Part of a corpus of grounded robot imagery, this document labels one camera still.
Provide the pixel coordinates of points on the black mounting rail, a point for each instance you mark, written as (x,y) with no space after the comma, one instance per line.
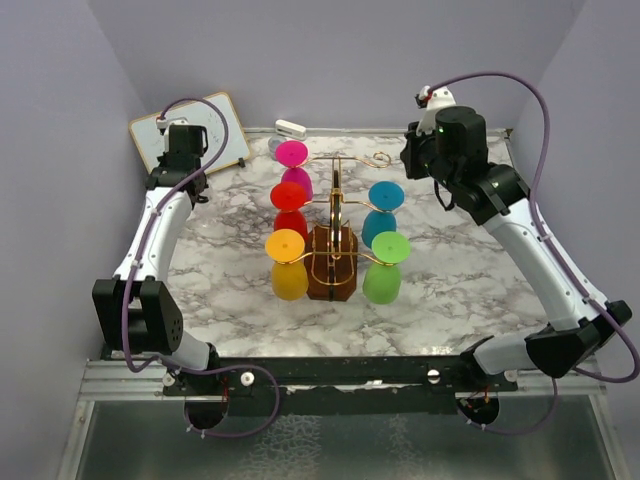
(325,386)

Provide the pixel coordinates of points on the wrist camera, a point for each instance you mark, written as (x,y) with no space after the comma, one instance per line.
(163,123)
(431,103)

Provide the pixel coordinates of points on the yellow wine glass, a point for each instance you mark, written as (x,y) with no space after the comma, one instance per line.
(289,277)

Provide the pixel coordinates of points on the blue wine glass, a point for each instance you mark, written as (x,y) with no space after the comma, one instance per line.
(386,197)

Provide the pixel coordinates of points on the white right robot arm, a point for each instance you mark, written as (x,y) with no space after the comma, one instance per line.
(580,318)

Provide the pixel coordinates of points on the white eraser box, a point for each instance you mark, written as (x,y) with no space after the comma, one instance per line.
(290,129)

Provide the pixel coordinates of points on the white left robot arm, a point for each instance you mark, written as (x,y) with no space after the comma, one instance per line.
(136,312)

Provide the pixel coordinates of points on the pink wine glass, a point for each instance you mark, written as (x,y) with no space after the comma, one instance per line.
(293,154)

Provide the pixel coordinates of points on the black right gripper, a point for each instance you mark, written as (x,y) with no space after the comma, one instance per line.
(408,152)

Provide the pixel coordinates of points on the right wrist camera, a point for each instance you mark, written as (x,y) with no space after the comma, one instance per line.
(431,103)

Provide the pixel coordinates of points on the wooden rack base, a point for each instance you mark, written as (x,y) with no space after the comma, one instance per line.
(331,276)

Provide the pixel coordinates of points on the red wine glass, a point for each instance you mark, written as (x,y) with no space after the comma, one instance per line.
(288,198)

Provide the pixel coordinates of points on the gold wire glass rack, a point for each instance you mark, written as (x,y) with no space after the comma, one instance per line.
(336,200)

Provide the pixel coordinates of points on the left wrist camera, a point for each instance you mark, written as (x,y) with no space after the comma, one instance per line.
(163,123)

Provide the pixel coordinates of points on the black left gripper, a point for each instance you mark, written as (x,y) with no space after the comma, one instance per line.
(161,159)

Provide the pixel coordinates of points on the green wine glass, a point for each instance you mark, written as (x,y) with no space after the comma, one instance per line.
(383,278)

